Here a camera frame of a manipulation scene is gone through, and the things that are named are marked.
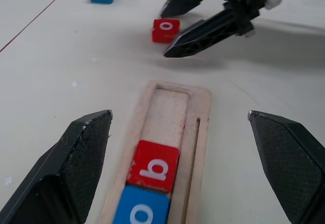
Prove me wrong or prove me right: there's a red letter b block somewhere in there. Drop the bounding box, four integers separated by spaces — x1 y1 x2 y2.
126 139 180 194

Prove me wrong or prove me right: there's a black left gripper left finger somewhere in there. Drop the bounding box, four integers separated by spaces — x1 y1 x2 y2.
0 110 114 224

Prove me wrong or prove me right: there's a blue letter o block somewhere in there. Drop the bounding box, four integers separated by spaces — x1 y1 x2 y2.
111 185 171 224

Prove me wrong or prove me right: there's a wooden letter tray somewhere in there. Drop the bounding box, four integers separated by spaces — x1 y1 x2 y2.
97 80 213 224

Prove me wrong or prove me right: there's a red letter o block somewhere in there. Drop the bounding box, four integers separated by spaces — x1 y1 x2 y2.
151 18 181 43

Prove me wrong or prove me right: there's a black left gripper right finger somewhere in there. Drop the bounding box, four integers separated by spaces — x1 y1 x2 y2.
247 110 325 224

